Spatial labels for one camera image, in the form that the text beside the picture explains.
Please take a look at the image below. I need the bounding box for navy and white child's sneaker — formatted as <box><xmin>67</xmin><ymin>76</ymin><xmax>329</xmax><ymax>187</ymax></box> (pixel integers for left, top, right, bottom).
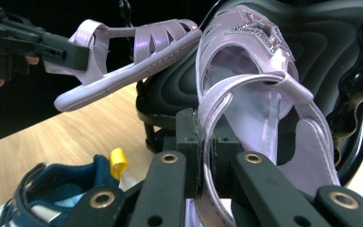
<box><xmin>0</xmin><ymin>148</ymin><xmax>146</xmax><ymax>227</ymax></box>

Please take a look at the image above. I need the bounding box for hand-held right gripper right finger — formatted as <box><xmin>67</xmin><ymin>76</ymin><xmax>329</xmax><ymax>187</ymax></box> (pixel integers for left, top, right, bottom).
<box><xmin>212</xmin><ymin>131</ymin><xmax>245</xmax><ymax>201</ymax></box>

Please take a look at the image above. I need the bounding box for lilac child's sandal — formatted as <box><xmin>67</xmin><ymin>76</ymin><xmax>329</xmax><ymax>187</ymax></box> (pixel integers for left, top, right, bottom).
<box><xmin>43</xmin><ymin>18</ymin><xmax>204</xmax><ymax>113</ymax></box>
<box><xmin>183</xmin><ymin>3</ymin><xmax>341</xmax><ymax>227</ymax></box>

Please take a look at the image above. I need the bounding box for red and black shoe rack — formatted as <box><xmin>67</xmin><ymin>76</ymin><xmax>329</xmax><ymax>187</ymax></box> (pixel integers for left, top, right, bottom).
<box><xmin>117</xmin><ymin>0</ymin><xmax>363</xmax><ymax>187</ymax></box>

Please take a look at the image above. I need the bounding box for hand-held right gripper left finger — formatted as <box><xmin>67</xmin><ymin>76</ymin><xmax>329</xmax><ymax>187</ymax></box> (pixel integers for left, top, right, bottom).
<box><xmin>175</xmin><ymin>108</ymin><xmax>204</xmax><ymax>198</ymax></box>

